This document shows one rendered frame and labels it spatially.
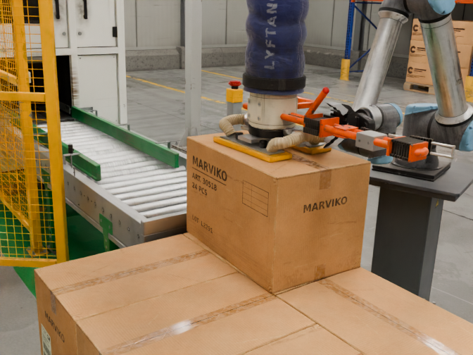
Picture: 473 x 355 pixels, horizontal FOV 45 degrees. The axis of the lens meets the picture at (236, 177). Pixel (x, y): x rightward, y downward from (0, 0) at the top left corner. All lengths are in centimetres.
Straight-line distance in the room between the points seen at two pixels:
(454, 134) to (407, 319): 92
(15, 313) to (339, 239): 165
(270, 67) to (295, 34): 14
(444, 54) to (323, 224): 82
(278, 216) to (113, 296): 59
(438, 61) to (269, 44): 70
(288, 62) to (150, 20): 1022
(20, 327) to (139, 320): 118
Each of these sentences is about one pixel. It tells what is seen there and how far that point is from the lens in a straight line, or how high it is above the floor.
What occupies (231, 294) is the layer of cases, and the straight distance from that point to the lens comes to 189.
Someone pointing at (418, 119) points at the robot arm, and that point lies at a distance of 259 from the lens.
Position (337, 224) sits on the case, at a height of 74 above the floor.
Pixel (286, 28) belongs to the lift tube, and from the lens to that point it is 196.
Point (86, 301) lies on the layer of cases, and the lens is 189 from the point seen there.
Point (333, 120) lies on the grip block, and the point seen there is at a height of 110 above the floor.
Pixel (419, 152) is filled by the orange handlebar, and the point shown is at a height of 108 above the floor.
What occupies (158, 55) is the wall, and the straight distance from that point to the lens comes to 1208.
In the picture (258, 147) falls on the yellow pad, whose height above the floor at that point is 97.
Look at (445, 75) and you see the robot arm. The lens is 236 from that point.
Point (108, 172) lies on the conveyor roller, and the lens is 322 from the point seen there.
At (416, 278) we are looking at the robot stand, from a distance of 275.
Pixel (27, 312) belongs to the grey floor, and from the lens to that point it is 298.
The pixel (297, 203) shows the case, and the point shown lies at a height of 84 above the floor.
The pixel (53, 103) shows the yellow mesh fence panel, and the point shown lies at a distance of 284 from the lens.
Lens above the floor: 146
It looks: 17 degrees down
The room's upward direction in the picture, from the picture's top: 2 degrees clockwise
